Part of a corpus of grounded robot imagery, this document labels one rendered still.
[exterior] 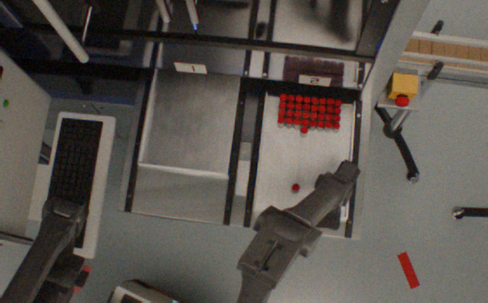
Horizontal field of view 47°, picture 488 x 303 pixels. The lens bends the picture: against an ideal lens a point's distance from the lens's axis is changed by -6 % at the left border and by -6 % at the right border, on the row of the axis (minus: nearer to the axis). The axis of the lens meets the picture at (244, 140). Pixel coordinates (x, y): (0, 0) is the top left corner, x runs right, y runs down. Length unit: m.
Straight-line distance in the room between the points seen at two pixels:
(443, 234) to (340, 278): 0.50
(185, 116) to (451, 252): 1.41
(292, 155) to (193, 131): 0.29
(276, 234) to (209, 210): 0.68
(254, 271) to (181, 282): 1.58
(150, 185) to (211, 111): 0.28
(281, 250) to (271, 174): 0.70
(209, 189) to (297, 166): 0.26
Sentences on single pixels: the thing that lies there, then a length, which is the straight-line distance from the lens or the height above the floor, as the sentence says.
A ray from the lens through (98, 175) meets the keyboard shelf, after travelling 1.83.
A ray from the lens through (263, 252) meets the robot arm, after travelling 0.99.
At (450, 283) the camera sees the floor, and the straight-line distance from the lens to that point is 2.64.
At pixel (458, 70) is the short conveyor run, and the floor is 0.93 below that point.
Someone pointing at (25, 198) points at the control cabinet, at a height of 0.86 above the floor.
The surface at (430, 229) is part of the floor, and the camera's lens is 2.63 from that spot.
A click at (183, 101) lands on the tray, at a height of 0.88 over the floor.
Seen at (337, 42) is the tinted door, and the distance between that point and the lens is 1.39.
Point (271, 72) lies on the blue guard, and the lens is 1.59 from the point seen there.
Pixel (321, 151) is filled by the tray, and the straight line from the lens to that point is 1.69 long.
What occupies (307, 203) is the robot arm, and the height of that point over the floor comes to 1.39.
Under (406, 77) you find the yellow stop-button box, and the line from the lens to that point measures 1.64.
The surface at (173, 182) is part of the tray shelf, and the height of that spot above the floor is 0.88.
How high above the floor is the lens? 2.52
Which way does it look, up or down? 75 degrees down
